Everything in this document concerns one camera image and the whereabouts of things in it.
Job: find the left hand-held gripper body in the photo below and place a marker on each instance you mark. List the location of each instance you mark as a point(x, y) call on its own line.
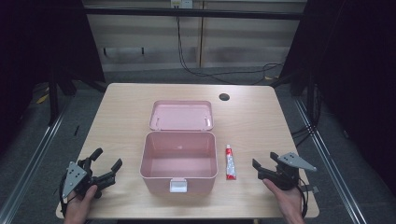
point(74, 179)

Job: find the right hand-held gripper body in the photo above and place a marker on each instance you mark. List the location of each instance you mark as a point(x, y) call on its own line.
point(288, 174)

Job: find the red and white tube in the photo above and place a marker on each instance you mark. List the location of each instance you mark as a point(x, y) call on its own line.
point(230, 165)

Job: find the pink plastic storage box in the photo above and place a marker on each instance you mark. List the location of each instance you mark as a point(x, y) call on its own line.
point(179, 155)

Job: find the person's right hand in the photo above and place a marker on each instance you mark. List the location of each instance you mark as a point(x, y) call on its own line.
point(289, 202)

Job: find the person's left hand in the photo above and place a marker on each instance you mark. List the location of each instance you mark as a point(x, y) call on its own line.
point(77, 208)

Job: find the grey tape strip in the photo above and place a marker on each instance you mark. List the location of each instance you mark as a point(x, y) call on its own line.
point(311, 189)

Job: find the black metal stand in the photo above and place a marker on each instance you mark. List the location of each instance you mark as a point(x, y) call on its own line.
point(53, 99)

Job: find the round black table grommet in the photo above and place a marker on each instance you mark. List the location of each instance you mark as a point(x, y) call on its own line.
point(224, 96)

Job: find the black curtain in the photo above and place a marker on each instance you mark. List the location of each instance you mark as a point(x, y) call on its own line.
point(40, 46)
point(358, 77)

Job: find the metal floor rail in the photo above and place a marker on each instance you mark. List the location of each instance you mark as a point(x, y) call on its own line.
point(31, 169)
point(330, 165)

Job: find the black horizontal frame bar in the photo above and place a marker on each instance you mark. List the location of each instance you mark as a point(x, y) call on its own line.
point(193, 13)

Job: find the white wall socket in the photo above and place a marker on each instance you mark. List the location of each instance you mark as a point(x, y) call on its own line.
point(181, 3)

